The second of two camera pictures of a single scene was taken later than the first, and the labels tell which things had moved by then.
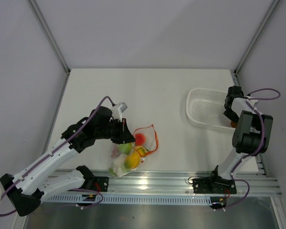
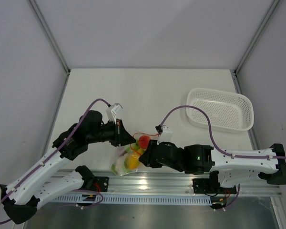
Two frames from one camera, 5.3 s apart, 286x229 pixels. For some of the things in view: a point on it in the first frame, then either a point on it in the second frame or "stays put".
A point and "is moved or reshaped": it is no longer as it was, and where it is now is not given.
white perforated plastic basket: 205,108 stays put
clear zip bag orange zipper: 127,157 is moved or reshaped
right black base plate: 214,185 stays put
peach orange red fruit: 140,139 is moved or reshaped
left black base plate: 99,184 stays put
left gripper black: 124,136 stays put
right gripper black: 230,117 → 146,158
